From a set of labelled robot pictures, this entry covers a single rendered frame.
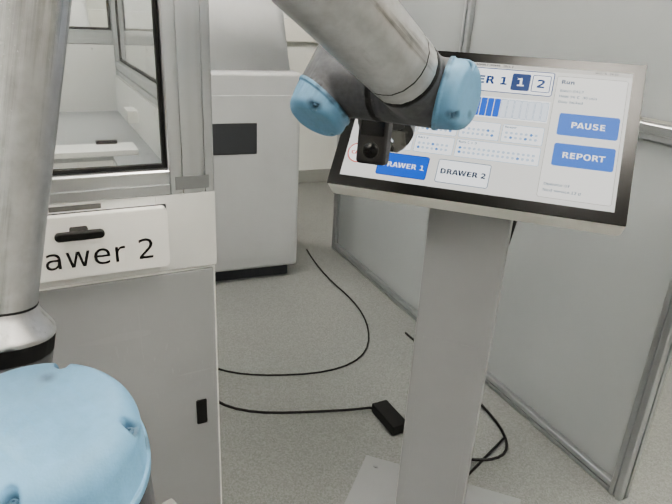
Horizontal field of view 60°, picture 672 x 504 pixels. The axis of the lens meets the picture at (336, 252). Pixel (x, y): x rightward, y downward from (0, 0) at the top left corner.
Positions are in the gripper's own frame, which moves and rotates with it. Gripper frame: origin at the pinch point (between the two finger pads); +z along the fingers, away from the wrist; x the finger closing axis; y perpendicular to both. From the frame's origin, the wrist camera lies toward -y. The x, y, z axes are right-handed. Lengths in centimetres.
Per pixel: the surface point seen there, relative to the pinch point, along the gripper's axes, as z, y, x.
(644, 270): 72, 14, -55
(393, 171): 7.3, -0.3, 0.9
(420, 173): 7.3, 0.1, -4.1
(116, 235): -6.2, -26.6, 41.1
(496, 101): 7.1, 16.7, -14.3
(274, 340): 138, -21, 64
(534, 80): 7.1, 22.0, -20.1
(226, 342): 131, -27, 81
